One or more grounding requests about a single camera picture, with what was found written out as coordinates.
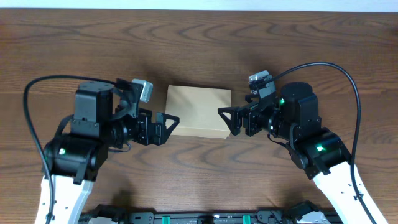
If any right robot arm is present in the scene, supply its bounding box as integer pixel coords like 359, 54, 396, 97
218, 77, 387, 223

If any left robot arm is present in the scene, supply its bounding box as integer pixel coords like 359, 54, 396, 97
35, 77, 180, 223

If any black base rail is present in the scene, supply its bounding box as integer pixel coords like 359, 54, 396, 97
77, 200, 336, 224

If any cardboard box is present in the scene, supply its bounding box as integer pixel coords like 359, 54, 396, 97
165, 85, 232, 139

